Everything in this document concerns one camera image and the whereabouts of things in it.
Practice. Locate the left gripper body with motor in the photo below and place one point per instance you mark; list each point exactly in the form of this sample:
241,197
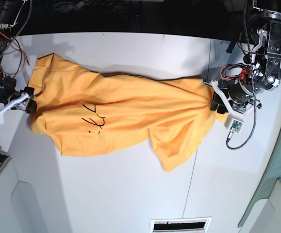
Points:
238,93

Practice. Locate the white cabinet panel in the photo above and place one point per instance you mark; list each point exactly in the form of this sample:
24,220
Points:
32,204
265,216

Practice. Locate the white cabinet panel right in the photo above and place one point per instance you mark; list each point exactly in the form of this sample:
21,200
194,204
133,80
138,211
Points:
265,216

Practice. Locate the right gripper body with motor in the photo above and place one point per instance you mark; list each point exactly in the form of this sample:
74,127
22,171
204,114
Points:
9,93

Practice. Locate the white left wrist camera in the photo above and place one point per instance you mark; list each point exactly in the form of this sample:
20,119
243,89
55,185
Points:
233,124

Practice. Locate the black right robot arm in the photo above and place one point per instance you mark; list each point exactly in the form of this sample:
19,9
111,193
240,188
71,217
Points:
14,16

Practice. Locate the yellow t-shirt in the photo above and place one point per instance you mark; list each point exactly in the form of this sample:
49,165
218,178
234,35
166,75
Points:
87,114

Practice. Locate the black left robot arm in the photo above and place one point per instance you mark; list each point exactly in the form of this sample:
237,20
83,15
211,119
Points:
260,69

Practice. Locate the white floor vent grille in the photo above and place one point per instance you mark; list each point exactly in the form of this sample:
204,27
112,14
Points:
185,225

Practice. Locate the white cabinet panel left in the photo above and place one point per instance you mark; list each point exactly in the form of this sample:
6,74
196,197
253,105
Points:
32,204

